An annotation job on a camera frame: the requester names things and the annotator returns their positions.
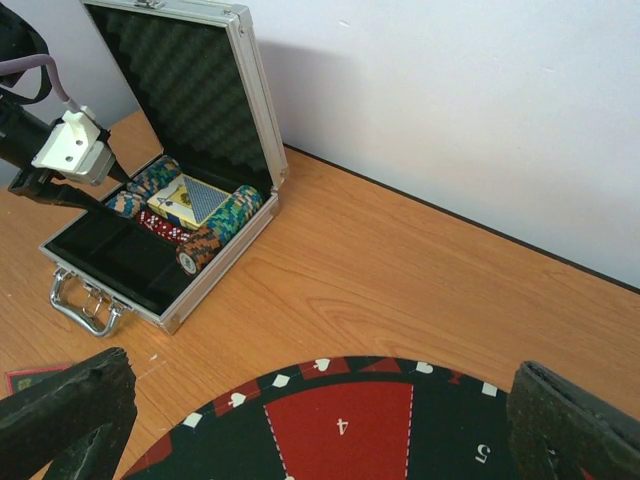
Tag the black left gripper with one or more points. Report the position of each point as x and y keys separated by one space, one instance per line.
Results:
x=37 y=185

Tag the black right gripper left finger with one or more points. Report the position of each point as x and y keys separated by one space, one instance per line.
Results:
x=73 y=425

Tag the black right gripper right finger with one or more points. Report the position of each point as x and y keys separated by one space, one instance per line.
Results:
x=561 y=431

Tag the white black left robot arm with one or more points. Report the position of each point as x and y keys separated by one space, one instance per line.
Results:
x=29 y=75

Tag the left poker chip row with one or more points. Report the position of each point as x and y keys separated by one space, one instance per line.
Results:
x=133 y=198

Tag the poker chip row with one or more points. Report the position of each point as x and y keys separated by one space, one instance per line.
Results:
x=203 y=245
x=133 y=198

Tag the red dice row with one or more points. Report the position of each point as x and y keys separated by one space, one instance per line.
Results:
x=162 y=227

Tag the boxed playing card deck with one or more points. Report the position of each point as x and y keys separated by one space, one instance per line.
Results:
x=187 y=201

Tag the aluminium poker chip case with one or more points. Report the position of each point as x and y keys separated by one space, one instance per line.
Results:
x=195 y=70

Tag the right poker chip row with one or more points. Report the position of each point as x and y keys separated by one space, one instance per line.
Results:
x=203 y=245

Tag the round red black poker mat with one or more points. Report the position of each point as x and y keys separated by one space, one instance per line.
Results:
x=354 y=417

